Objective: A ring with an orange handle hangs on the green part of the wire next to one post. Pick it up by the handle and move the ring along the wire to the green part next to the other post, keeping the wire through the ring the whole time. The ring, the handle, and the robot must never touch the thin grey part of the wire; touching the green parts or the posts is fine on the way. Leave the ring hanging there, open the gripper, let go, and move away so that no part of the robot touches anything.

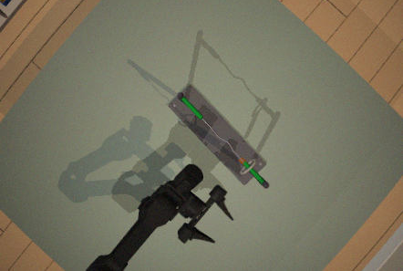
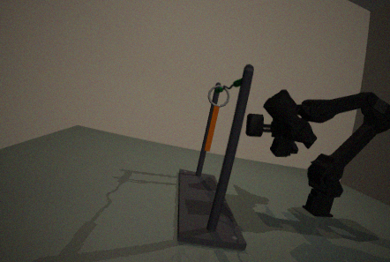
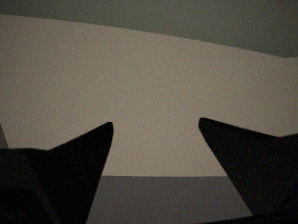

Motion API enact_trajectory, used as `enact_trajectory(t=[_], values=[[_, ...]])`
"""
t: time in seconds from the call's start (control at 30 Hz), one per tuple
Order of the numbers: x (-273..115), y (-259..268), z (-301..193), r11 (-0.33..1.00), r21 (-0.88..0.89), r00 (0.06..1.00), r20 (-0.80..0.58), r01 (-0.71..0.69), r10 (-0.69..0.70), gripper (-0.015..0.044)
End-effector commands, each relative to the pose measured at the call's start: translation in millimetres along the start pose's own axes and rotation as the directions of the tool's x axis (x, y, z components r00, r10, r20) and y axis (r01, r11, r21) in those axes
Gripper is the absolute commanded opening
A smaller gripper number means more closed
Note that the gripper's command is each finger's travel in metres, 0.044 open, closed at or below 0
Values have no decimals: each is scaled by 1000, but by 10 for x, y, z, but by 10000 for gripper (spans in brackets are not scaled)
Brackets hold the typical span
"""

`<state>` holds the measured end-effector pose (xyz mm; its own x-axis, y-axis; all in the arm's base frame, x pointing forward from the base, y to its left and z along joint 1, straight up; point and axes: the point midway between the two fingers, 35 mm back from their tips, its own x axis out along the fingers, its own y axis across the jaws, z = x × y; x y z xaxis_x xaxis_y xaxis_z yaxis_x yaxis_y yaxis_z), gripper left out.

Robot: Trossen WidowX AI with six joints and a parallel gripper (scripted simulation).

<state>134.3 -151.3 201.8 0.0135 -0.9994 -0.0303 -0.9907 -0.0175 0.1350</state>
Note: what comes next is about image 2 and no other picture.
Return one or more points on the orange handle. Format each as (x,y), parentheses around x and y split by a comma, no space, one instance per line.
(214,118)

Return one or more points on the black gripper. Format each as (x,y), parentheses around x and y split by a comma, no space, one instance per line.
(255,125)

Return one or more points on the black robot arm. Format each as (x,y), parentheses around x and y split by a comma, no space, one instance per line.
(325,172)

